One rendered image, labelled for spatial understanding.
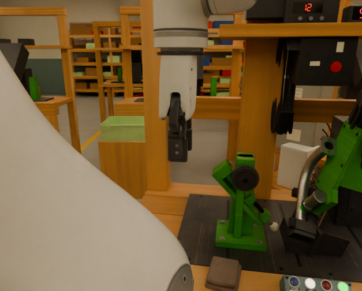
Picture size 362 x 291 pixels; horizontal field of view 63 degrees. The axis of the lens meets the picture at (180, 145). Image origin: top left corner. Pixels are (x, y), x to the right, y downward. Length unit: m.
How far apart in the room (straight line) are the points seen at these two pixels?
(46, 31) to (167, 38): 11.46
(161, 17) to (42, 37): 11.51
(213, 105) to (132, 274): 1.06
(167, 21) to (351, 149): 0.59
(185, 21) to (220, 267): 0.60
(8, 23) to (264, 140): 11.74
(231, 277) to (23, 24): 11.82
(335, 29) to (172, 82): 0.71
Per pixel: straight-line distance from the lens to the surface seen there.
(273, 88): 1.15
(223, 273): 0.81
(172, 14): 0.45
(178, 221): 1.08
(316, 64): 1.07
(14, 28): 12.40
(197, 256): 0.90
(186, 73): 0.44
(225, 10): 0.45
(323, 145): 0.92
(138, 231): 0.24
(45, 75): 11.99
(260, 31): 1.02
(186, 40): 0.45
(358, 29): 1.08
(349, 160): 0.86
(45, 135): 0.19
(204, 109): 1.25
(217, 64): 7.78
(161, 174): 1.27
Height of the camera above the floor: 1.45
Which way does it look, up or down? 18 degrees down
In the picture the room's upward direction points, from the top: straight up
